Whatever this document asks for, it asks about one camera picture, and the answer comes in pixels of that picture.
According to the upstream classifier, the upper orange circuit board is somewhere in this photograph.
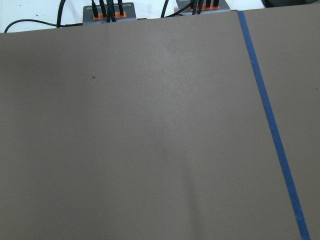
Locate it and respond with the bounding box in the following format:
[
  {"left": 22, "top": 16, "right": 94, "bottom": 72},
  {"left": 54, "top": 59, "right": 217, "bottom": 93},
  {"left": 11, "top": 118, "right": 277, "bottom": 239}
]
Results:
[{"left": 82, "top": 2, "right": 138, "bottom": 27}]

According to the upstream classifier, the black table cable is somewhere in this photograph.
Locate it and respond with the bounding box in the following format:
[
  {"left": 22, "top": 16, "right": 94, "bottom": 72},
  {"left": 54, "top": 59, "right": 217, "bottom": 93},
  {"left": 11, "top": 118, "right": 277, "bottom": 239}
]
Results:
[{"left": 3, "top": 0, "right": 85, "bottom": 34}]

